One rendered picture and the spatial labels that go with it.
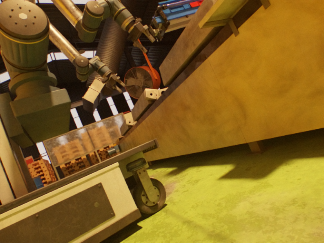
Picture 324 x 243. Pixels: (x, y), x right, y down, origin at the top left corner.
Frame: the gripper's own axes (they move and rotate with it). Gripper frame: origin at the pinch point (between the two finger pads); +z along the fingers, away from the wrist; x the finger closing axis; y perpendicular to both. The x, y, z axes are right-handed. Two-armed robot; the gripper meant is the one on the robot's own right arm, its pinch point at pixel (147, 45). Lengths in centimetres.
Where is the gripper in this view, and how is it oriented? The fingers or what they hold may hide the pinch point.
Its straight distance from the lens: 144.7
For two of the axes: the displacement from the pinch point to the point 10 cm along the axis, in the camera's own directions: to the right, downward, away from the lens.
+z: 6.8, 7.0, 2.1
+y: -5.6, 6.8, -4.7
